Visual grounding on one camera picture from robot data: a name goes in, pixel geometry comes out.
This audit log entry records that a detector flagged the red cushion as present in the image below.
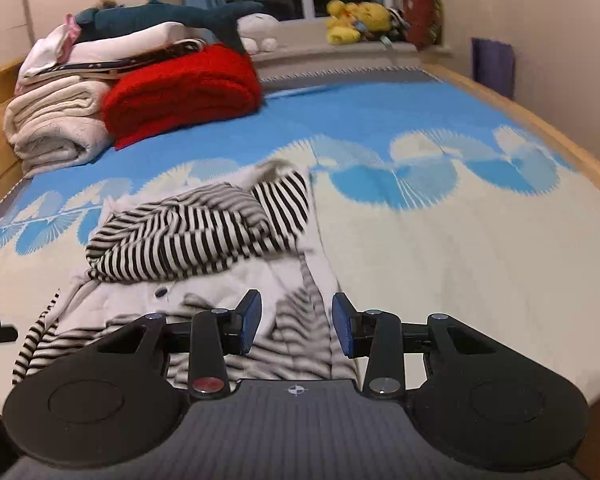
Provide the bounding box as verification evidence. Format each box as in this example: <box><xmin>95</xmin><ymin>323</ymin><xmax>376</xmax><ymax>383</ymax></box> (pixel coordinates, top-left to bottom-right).
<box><xmin>405</xmin><ymin>0</ymin><xmax>444</xmax><ymax>51</ymax></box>

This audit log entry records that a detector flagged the teal shark plush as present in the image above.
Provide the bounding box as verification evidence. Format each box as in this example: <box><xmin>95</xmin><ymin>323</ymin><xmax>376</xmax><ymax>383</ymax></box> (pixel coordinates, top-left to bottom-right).
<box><xmin>75</xmin><ymin>0</ymin><xmax>266</xmax><ymax>54</ymax></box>

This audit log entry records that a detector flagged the purple bag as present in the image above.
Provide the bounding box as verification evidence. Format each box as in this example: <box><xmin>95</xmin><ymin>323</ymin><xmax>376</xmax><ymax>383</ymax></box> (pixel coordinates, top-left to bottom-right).
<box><xmin>471</xmin><ymin>37</ymin><xmax>515</xmax><ymax>99</ymax></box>

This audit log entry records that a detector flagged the white folded cloth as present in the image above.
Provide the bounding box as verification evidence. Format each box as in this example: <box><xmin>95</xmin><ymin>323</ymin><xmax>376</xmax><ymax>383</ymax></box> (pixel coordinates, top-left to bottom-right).
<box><xmin>70</xmin><ymin>22</ymin><xmax>207</xmax><ymax>67</ymax></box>

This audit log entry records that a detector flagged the dark patterned folded cloth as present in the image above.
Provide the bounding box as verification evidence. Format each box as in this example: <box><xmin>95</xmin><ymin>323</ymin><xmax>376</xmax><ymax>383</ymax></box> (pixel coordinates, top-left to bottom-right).
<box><xmin>30</xmin><ymin>39</ymin><xmax>207</xmax><ymax>81</ymax></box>

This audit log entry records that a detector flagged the wooden bed frame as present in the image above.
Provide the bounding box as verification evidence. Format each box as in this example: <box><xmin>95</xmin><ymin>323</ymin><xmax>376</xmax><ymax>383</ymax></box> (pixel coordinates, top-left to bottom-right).
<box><xmin>0</xmin><ymin>57</ymin><xmax>600</xmax><ymax>211</ymax></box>

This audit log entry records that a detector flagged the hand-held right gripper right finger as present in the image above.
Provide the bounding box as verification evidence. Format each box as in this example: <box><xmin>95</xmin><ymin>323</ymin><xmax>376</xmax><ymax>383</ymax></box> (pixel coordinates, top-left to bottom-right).
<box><xmin>331</xmin><ymin>291</ymin><xmax>507</xmax><ymax>402</ymax></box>

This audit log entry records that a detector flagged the black white striped hooded garment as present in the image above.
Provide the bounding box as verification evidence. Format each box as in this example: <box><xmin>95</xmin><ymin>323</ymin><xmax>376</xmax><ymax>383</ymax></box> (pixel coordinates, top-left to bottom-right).
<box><xmin>11</xmin><ymin>160</ymin><xmax>362</xmax><ymax>392</ymax></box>

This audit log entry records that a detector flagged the yellow round plush toy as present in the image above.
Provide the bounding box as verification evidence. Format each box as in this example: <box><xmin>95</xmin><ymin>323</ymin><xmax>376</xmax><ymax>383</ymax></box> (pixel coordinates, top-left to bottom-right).
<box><xmin>356</xmin><ymin>2</ymin><xmax>394</xmax><ymax>42</ymax></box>

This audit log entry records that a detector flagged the red folded blanket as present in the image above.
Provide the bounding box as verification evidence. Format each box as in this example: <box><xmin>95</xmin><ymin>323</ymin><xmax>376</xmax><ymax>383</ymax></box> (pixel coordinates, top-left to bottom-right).
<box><xmin>102</xmin><ymin>44</ymin><xmax>265</xmax><ymax>150</ymax></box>

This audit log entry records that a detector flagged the window sill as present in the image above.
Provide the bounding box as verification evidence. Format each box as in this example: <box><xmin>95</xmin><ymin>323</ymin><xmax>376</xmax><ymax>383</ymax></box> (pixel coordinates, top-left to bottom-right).
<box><xmin>252</xmin><ymin>39</ymin><xmax>455</xmax><ymax>82</ymax></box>

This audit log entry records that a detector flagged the cream folded blanket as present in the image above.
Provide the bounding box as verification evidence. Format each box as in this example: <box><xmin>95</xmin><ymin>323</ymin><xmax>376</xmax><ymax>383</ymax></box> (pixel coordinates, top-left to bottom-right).
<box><xmin>4</xmin><ymin>75</ymin><xmax>114</xmax><ymax>179</ymax></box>

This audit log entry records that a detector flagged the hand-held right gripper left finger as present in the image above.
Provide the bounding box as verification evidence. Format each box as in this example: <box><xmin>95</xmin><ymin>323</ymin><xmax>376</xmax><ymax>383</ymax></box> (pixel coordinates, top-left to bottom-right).
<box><xmin>91</xmin><ymin>289</ymin><xmax>264</xmax><ymax>402</ymax></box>

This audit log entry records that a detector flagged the yellow duck plush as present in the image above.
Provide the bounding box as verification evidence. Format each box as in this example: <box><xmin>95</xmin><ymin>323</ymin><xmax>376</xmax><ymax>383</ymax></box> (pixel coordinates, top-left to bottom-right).
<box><xmin>326</xmin><ymin>0</ymin><xmax>364</xmax><ymax>45</ymax></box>

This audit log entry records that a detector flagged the white pink cloth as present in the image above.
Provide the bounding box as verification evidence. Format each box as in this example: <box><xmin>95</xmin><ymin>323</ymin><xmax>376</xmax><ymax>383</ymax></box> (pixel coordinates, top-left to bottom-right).
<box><xmin>18</xmin><ymin>14</ymin><xmax>82</xmax><ymax>86</ymax></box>

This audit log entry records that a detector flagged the white plush toy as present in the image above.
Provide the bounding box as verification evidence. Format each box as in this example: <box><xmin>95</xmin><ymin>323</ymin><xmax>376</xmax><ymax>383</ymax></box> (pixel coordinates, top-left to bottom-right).
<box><xmin>237</xmin><ymin>12</ymin><xmax>282</xmax><ymax>55</ymax></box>

